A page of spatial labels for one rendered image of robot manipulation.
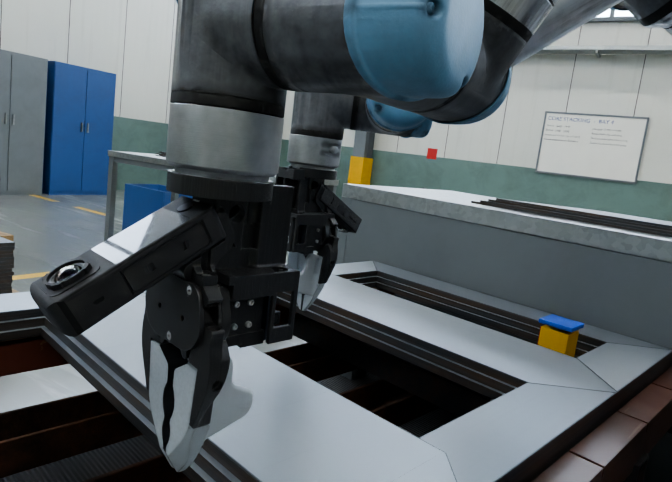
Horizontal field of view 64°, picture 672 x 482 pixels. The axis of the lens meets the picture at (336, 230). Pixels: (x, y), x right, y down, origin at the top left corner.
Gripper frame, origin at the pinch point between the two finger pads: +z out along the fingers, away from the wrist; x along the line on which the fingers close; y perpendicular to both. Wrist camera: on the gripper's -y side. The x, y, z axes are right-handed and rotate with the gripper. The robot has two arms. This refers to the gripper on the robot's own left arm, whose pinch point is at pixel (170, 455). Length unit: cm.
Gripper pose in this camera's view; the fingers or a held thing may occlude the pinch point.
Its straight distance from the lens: 42.8
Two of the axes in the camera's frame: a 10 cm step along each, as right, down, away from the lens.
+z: -1.2, 9.8, 1.4
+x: -7.1, -1.9, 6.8
